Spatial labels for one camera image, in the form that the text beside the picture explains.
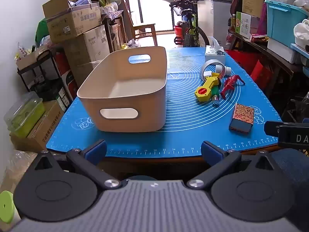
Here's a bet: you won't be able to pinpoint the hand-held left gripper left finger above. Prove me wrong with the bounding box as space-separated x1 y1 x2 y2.
32 139 122 191

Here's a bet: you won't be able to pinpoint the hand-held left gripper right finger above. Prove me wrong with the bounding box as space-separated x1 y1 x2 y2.
187 140 278 190

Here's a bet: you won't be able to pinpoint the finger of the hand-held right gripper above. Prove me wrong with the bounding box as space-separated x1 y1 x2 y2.
264 120 280 136

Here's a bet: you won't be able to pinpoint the beige plastic storage bin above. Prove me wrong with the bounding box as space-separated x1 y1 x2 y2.
77 46 168 133

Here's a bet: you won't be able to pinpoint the red patterned small box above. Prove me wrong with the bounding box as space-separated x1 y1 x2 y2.
228 103 255 134

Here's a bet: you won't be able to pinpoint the person's blue trouser leg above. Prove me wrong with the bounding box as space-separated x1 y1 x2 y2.
272 148 309 225

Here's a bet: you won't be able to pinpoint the blue silicone baking mat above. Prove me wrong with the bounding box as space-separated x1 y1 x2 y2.
46 46 283 159

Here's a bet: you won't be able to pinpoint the green and silver cylinder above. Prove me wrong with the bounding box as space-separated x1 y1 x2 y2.
212 86 221 106

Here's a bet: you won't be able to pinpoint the low brown cardboard box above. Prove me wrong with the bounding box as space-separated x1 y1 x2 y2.
10 100 65 153

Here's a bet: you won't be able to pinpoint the red toy lobster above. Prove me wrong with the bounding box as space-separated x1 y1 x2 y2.
220 75 246 100

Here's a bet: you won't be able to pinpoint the red paper bags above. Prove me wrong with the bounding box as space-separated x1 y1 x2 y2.
226 49 274 90

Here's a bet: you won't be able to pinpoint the yellow toy gun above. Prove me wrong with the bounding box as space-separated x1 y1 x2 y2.
195 72 222 103

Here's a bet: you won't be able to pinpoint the white pill bottle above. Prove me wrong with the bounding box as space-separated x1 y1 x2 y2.
216 64 232 78

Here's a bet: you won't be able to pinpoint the white box under crate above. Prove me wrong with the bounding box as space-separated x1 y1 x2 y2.
267 38 303 65

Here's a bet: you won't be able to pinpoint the clear green lidded container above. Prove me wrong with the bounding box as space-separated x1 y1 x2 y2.
3 91 46 139

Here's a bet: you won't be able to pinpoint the dark long side table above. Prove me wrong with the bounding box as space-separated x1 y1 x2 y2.
228 30 307 95

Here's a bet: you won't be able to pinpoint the tape roll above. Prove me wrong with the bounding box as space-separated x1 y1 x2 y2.
200 60 226 80

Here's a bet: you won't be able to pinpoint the black metal rack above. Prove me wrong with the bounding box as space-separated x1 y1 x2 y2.
17 49 74 103

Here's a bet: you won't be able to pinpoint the floral tissue box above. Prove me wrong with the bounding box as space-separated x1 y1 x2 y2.
205 37 226 64

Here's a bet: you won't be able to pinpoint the large plain cardboard box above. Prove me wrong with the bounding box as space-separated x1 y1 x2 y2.
63 25 111 66

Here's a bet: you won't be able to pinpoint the teal plastic storage crate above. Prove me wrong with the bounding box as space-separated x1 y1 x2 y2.
264 0 309 49

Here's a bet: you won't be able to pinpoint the green and white carton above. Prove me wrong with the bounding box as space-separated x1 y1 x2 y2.
235 11 261 40

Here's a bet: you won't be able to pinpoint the green round lid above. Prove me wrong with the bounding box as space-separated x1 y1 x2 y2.
0 190 15 224

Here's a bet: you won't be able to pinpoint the white plastic bag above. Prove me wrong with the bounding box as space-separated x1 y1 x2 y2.
126 39 141 49

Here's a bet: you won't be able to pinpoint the green bicycle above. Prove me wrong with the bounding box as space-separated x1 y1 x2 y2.
162 0 210 48

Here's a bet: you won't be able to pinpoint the wooden chair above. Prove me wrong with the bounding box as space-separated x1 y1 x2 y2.
124 0 158 47

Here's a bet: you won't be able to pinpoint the open printed cardboard box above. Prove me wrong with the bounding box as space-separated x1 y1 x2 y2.
42 0 102 44

